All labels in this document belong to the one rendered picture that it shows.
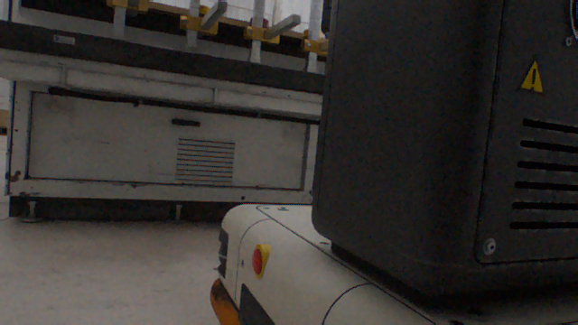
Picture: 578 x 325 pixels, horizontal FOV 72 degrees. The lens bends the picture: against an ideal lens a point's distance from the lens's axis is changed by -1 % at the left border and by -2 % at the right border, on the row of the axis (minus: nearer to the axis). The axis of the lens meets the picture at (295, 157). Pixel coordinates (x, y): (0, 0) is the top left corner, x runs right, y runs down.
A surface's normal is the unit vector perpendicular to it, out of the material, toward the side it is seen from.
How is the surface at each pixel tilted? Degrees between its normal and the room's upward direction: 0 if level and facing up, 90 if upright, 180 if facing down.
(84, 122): 91
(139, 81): 90
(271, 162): 90
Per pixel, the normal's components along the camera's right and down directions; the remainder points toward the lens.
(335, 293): -0.51, -0.81
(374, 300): -0.17, -0.97
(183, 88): 0.40, 0.09
